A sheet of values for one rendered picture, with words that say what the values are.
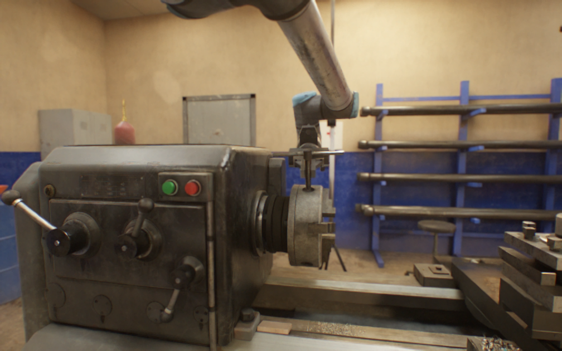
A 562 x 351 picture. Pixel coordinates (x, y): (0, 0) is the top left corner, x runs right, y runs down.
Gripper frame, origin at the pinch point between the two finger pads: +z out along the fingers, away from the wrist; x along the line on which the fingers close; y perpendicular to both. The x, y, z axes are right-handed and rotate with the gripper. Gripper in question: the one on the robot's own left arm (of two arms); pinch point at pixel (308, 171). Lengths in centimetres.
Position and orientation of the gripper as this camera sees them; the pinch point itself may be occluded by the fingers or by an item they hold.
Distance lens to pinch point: 82.0
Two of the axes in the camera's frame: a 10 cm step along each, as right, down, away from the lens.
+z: -1.0, 4.4, -8.9
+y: 0.6, 9.0, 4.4
